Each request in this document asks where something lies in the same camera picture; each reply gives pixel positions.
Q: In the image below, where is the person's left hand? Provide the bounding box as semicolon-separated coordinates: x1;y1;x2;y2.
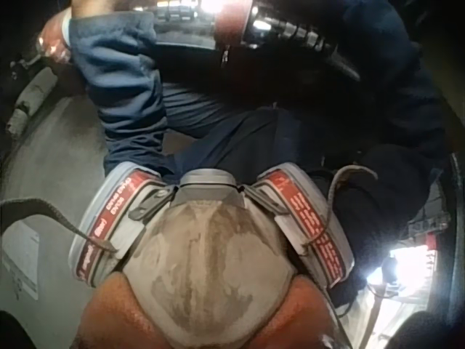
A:
35;6;74;68

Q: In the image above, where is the large grey metal drum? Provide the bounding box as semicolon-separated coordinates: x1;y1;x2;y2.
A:
0;67;113;328

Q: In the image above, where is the red chrome black power tool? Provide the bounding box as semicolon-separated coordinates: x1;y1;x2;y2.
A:
155;0;361;82

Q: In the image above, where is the grey machine with red part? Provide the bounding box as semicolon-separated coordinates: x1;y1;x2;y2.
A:
405;181;452;265

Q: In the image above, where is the dusty grey hose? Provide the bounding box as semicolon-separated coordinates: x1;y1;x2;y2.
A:
6;67;58;134

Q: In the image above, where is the black cable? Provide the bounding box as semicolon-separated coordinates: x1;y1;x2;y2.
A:
364;254;401;310

